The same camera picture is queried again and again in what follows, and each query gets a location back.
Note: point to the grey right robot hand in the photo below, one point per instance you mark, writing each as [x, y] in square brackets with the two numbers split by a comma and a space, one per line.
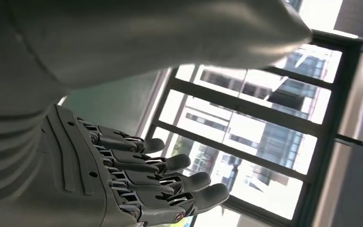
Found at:
[84, 175]

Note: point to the green conveyor belt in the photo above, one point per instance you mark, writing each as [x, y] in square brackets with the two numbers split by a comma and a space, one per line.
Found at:
[112, 103]

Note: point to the dark window frame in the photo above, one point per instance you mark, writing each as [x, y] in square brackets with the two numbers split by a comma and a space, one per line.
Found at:
[247, 108]

